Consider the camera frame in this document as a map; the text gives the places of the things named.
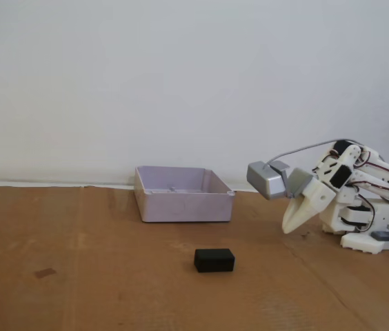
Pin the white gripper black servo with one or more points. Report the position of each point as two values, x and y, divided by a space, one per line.
313 201

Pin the black rectangular block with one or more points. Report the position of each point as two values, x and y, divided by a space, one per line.
214 261

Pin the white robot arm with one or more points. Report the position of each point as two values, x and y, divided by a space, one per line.
382 172

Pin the light grey plastic box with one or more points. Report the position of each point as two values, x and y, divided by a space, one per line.
184 207

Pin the silver webcam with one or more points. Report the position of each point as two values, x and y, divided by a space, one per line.
265 179

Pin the grey table clamp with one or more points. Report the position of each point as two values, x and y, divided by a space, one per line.
384 237

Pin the brown cardboard sheet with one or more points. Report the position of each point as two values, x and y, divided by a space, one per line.
111 276

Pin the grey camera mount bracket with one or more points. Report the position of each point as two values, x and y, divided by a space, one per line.
299 181

